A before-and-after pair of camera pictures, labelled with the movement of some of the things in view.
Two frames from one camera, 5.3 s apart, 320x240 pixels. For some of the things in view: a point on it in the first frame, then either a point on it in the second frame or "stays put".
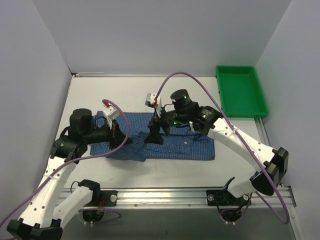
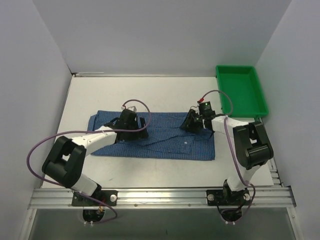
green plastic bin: x=240 y=91 stays put
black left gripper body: x=113 y=136 -> x=139 y=128
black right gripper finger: x=154 y=137 -> x=192 y=123
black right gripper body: x=155 y=124 -> x=191 y=122
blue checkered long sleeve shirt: x=180 y=143 stays put
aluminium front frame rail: x=210 y=198 stays put
